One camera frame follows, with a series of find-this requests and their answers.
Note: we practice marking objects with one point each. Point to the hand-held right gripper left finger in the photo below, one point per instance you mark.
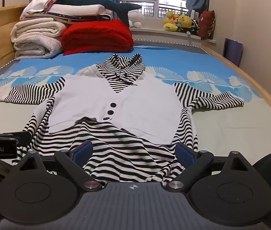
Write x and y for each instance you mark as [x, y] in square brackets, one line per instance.
[82, 152]

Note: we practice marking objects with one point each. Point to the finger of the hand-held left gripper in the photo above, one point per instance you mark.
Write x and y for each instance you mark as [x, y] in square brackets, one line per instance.
[24, 138]

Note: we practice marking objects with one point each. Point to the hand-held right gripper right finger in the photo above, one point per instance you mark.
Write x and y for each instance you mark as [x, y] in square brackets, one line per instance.
[184, 154]

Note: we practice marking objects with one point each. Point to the striped and white hooded garment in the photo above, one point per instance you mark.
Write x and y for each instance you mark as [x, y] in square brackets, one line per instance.
[125, 105]

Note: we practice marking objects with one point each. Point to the blue fan-patterned bed mat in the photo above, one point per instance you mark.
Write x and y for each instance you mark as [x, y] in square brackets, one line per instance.
[173, 62]

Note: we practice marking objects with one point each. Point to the cream folded quilt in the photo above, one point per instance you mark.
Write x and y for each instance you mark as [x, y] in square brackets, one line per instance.
[34, 43]

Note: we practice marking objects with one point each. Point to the purple bag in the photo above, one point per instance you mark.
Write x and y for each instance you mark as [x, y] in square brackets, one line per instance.
[233, 51]

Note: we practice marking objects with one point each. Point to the red folded blanket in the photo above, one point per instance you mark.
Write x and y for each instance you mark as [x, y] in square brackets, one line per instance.
[97, 38]

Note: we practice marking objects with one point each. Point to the striped bee plush toy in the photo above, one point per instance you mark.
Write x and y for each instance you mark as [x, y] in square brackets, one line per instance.
[192, 26]

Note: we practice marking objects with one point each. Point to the yellow duck plush toy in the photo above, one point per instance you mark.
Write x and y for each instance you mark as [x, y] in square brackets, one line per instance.
[170, 25]

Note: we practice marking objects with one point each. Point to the dark red cushion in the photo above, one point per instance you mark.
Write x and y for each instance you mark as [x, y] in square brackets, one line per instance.
[206, 25]

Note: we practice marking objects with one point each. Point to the yellow bear plush toy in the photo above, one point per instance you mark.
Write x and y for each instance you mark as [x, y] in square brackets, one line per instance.
[185, 21]

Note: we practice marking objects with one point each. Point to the dark patterned folded blanket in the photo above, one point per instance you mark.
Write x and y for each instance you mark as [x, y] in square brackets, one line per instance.
[85, 17]

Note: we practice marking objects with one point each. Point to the white and pink cloth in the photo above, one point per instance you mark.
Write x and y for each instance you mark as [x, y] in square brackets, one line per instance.
[42, 2]

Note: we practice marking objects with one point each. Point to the white folded blanket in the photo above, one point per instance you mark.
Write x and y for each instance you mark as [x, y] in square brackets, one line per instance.
[78, 9]

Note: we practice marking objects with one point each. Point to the white plastic container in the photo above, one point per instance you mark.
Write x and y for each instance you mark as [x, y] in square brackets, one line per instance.
[194, 14]

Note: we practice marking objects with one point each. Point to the white plush toy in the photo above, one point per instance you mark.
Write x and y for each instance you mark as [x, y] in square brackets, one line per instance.
[135, 16]

